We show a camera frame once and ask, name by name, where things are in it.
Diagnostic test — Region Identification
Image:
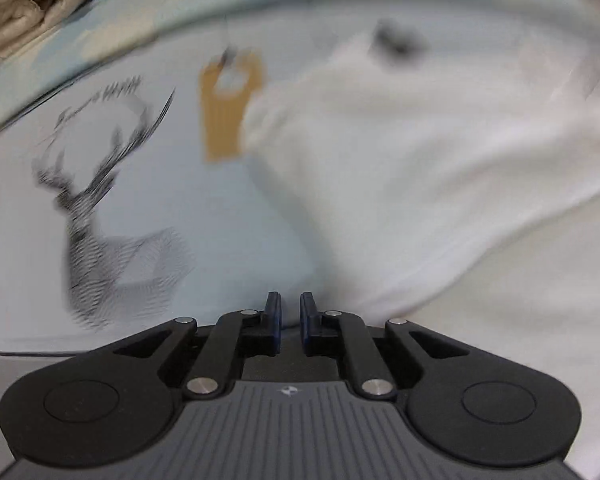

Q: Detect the beige folded quilt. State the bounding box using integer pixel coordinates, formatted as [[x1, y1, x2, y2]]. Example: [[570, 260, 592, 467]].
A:
[[0, 0, 117, 77]]

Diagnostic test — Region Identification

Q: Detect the white small garment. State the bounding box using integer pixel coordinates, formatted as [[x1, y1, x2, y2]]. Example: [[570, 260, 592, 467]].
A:
[[240, 30, 600, 480]]

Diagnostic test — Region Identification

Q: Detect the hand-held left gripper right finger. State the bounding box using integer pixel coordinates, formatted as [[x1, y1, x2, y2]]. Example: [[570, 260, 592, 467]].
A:
[[299, 291, 475, 402]]

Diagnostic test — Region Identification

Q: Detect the light blue patterned blanket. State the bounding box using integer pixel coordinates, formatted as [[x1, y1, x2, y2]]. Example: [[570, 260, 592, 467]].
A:
[[0, 0, 600, 142]]

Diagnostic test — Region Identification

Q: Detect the grey printed bed sheet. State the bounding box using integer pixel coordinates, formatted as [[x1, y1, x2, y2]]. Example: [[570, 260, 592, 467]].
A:
[[0, 5, 600, 480]]

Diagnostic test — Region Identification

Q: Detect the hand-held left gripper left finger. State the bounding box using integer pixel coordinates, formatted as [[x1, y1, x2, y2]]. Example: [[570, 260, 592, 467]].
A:
[[111, 290, 283, 402]]

